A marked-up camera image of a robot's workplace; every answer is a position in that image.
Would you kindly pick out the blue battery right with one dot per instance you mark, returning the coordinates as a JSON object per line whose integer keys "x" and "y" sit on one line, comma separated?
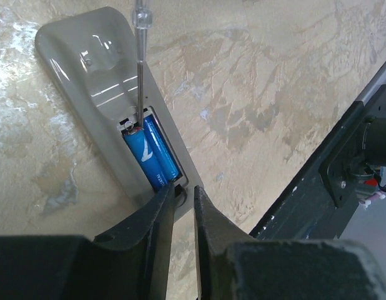
{"x": 160, "y": 149}

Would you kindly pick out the grey remote control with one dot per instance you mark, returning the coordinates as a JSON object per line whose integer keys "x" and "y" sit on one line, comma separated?
{"x": 91, "y": 58}

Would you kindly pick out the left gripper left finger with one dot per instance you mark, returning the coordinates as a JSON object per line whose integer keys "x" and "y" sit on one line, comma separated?
{"x": 128, "y": 261}

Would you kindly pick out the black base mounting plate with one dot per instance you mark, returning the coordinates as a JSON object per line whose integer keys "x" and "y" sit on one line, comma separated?
{"x": 320, "y": 200}

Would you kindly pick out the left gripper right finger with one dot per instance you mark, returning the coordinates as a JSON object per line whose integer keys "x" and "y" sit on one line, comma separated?
{"x": 233, "y": 265}

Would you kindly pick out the blue battery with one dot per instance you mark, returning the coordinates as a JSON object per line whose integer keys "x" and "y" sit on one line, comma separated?
{"x": 160, "y": 149}
{"x": 144, "y": 155}

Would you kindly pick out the blue battery left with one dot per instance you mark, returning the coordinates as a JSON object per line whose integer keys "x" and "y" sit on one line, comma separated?
{"x": 144, "y": 155}

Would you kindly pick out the clear handled screwdriver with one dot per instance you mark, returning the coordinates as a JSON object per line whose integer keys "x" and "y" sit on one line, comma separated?
{"x": 142, "y": 17}

